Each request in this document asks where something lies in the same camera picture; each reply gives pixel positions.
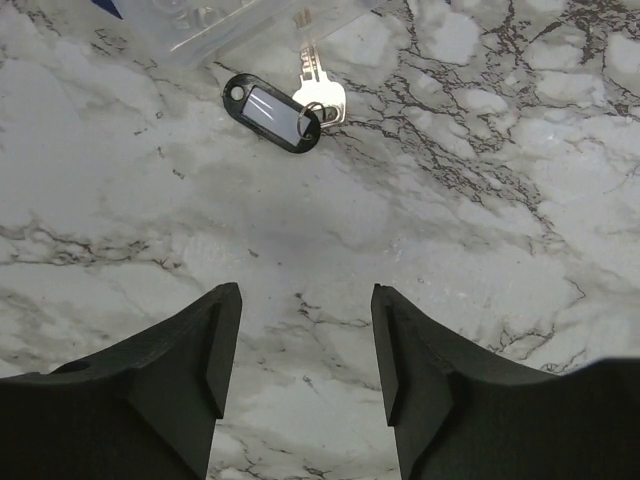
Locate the clear plastic organizer box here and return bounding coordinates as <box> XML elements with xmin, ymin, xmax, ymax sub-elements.
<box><xmin>93</xmin><ymin>0</ymin><xmax>380</xmax><ymax>67</ymax></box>

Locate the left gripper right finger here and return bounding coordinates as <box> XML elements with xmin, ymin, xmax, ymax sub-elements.
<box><xmin>371</xmin><ymin>285</ymin><xmax>639</xmax><ymax>479</ymax></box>

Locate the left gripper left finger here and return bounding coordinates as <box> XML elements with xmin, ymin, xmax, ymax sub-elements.
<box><xmin>1</xmin><ymin>283</ymin><xmax>242</xmax><ymax>479</ymax></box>

